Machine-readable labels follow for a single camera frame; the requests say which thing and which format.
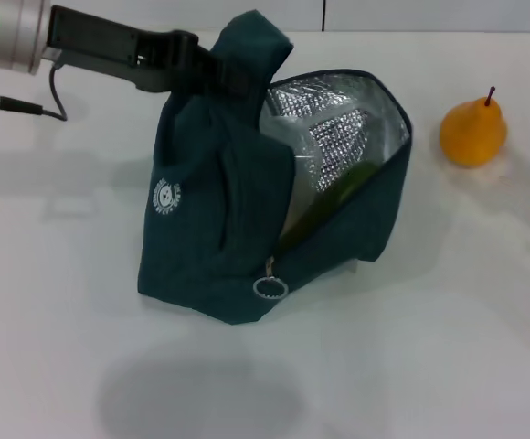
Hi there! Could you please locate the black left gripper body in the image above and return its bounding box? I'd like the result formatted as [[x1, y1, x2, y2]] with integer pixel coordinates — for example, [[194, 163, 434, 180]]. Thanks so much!
[[45, 5, 202, 95]]

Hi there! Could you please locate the green cucumber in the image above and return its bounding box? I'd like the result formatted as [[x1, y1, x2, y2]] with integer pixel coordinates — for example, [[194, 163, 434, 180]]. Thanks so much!
[[278, 162, 380, 252]]

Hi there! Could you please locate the silver zipper pull ring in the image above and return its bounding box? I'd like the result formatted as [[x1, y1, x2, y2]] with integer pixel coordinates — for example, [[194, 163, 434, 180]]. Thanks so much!
[[252, 256, 289, 302]]

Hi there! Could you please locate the left arm cable with plug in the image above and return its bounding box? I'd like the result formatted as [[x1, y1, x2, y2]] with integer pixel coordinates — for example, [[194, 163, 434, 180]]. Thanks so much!
[[0, 59, 69, 123]]

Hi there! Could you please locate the dark teal insulated lunch bag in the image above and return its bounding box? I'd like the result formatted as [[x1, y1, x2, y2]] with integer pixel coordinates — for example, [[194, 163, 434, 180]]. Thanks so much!
[[136, 11, 417, 327]]

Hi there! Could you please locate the clear lunch box blue lid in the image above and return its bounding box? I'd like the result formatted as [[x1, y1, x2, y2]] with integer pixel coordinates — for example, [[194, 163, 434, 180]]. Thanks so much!
[[259, 112, 321, 230]]

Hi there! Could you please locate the orange pear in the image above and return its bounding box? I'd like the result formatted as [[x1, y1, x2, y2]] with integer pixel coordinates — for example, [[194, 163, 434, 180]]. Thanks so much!
[[439, 86, 508, 168]]

